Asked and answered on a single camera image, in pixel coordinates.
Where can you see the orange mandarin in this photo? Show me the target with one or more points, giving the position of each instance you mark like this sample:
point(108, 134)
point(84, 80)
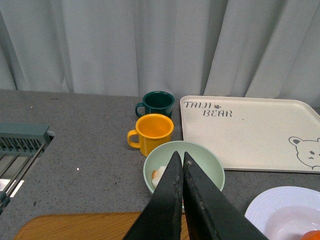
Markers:
point(311, 235)

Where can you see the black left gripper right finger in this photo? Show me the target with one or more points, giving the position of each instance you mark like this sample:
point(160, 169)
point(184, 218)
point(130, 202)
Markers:
point(209, 214)

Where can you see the cream bear serving tray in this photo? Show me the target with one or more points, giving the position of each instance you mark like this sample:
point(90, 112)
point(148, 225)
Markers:
point(254, 134)

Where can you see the yellow enamel mug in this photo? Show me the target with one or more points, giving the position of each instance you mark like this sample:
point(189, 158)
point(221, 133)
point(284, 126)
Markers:
point(151, 131)

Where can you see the fake fried egg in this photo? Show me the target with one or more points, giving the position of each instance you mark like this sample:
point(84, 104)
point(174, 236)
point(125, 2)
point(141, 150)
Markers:
point(157, 175)

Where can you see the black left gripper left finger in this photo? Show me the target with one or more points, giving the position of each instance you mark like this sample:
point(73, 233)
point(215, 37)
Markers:
point(161, 219)

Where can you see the dark green enamel mug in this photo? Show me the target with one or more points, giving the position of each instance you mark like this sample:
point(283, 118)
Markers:
point(155, 102)

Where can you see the pale green bowl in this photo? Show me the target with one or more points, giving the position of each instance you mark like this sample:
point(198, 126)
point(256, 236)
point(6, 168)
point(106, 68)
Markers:
point(161, 156)

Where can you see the green sink drying rack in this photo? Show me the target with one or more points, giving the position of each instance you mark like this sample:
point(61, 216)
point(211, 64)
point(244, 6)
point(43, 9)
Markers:
point(21, 144)

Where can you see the grey-white curtain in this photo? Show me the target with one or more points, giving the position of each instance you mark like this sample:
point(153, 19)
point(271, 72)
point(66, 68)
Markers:
point(233, 48)

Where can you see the wooden cutting board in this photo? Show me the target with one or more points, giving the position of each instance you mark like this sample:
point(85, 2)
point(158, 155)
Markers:
point(84, 226)

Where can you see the white ribbed plate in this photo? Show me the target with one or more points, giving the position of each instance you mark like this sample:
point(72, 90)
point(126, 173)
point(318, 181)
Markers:
point(285, 212)

